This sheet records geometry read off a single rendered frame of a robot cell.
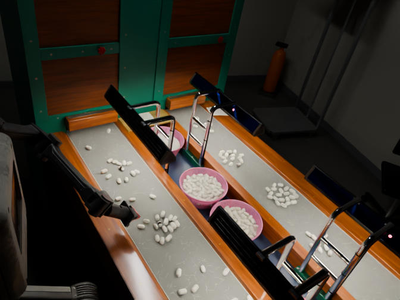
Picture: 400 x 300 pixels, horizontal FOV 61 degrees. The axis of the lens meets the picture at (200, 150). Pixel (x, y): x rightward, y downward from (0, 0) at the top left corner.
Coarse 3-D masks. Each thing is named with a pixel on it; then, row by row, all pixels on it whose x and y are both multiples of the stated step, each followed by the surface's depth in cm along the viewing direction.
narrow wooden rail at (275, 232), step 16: (176, 128) 223; (192, 144) 212; (208, 160) 202; (224, 176) 193; (240, 192) 185; (256, 208) 177; (272, 224) 170; (272, 240) 171; (288, 256) 164; (304, 256) 158
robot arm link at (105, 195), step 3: (102, 192) 143; (105, 192) 144; (102, 195) 133; (105, 195) 136; (108, 195) 143; (105, 198) 132; (108, 198) 135; (108, 201) 134; (111, 201) 135; (111, 204) 136; (108, 207) 135; (105, 210) 135; (90, 213) 132; (102, 213) 135; (93, 216) 133; (96, 216) 134; (99, 216) 135
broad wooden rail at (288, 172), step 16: (208, 112) 250; (240, 128) 236; (256, 144) 223; (272, 160) 212; (288, 176) 202; (304, 176) 205; (304, 192) 194; (320, 192) 196; (320, 208) 187; (336, 224) 181; (352, 224) 179; (384, 256) 166
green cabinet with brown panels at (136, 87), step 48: (0, 0) 186; (48, 0) 159; (96, 0) 171; (144, 0) 185; (192, 0) 203; (240, 0) 222; (48, 48) 170; (96, 48) 184; (144, 48) 203; (192, 48) 224; (48, 96) 186; (96, 96) 203; (144, 96) 224
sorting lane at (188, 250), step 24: (96, 144) 201; (120, 144) 205; (96, 168) 185; (144, 168) 191; (120, 192) 174; (144, 192) 177; (168, 192) 179; (144, 216) 164; (168, 216) 167; (144, 240) 153; (192, 240) 158; (168, 264) 146; (192, 264) 148; (216, 264) 150; (168, 288) 137; (216, 288) 141; (240, 288) 142
